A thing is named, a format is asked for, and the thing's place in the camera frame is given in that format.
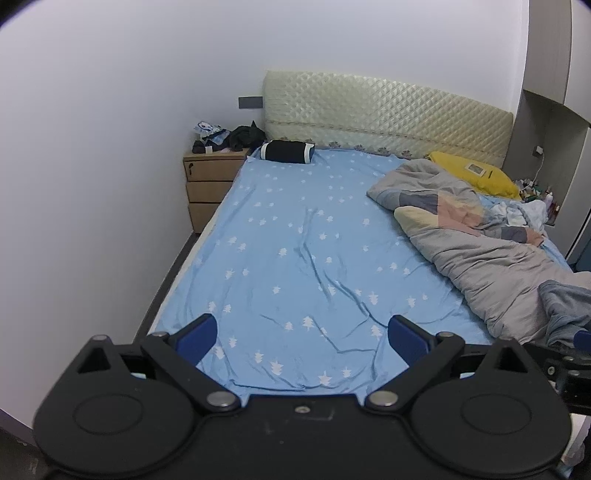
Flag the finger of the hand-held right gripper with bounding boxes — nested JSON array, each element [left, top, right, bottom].
[[526, 329, 591, 376]]

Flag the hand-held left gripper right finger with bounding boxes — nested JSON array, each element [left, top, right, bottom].
[[365, 315, 532, 413]]

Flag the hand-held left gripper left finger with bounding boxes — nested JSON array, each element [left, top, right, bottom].
[[76, 313, 242, 413]]

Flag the blue-grey denim pants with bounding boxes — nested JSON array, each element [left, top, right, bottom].
[[538, 279, 591, 348]]

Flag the light blue crumpled clothes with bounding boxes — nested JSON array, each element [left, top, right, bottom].
[[488, 199, 548, 230]]

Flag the dark blue curtain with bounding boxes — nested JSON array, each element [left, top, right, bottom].
[[569, 217, 591, 273]]

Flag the grey patchwork quilt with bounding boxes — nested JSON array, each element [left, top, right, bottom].
[[367, 158, 591, 344]]

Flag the bed with light blue sheet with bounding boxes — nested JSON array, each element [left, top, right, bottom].
[[139, 148, 591, 403]]

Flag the wooden nightstand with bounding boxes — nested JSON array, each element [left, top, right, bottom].
[[183, 147, 253, 234]]

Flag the pile of small bedside bottles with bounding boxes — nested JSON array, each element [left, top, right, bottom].
[[519, 180, 562, 224]]

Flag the yellow pillow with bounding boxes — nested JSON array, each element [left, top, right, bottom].
[[426, 151, 522, 200]]

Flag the black bolster pillow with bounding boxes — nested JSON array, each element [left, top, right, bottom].
[[260, 140, 317, 164]]

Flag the black clothing heap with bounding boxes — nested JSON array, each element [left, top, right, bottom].
[[228, 121, 267, 151]]

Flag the blue and white packet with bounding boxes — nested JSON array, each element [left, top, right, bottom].
[[194, 120, 223, 140]]

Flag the cream quilted headboard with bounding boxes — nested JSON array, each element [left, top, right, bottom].
[[262, 70, 515, 168]]

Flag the grey built-in wardrobe unit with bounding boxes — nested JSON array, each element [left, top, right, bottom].
[[501, 0, 591, 273]]

